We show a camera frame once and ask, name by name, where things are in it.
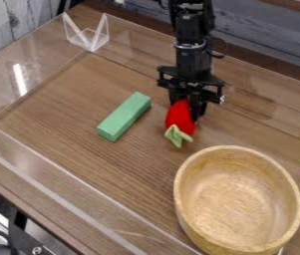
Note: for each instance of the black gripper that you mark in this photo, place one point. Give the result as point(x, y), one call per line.
point(191, 77)

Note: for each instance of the red plush strawberry toy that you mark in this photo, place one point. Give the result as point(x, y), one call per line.
point(179, 123)

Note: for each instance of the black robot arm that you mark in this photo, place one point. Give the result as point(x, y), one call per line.
point(192, 19)

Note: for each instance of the green rectangular block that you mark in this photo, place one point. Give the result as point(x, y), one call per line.
point(124, 116)

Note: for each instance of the wooden bowl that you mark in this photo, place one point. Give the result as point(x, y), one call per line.
point(237, 201)

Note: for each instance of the clear acrylic tray enclosure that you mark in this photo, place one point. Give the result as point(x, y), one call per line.
point(103, 193)

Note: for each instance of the black metal bracket with bolt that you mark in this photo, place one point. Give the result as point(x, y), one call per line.
point(24, 243)

